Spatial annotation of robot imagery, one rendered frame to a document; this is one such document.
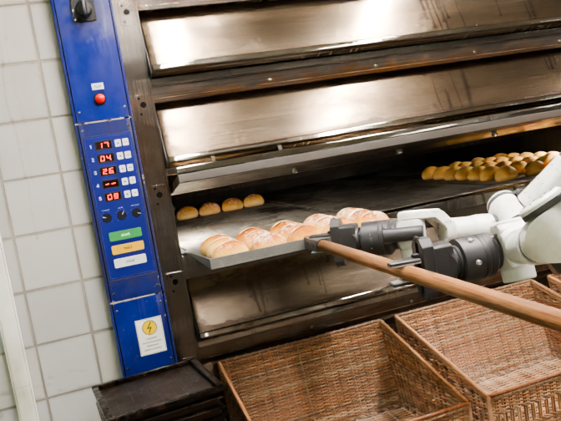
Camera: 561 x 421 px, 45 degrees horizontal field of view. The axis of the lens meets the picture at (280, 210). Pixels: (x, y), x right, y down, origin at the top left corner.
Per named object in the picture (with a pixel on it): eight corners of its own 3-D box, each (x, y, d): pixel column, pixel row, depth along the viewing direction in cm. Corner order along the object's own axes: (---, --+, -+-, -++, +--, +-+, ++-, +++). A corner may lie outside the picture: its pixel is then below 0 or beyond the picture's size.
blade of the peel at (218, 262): (401, 228, 187) (400, 218, 187) (211, 270, 171) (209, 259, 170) (348, 217, 221) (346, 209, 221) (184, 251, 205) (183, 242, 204)
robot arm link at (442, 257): (426, 240, 125) (484, 229, 127) (406, 234, 134) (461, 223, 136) (435, 306, 126) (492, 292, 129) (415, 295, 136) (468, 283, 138)
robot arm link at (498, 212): (442, 231, 173) (511, 225, 176) (457, 256, 165) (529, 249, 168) (449, 197, 167) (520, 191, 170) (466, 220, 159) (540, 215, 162)
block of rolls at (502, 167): (418, 180, 306) (416, 168, 305) (505, 163, 320) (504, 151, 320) (502, 182, 248) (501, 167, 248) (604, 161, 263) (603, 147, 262)
